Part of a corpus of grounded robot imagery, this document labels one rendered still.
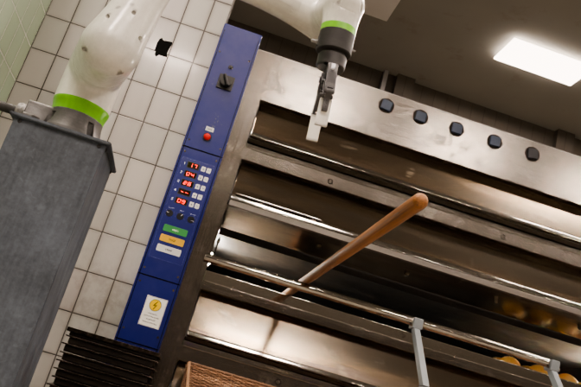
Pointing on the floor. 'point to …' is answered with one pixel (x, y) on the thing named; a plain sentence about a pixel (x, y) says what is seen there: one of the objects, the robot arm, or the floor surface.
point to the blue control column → (135, 332)
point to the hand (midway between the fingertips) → (316, 129)
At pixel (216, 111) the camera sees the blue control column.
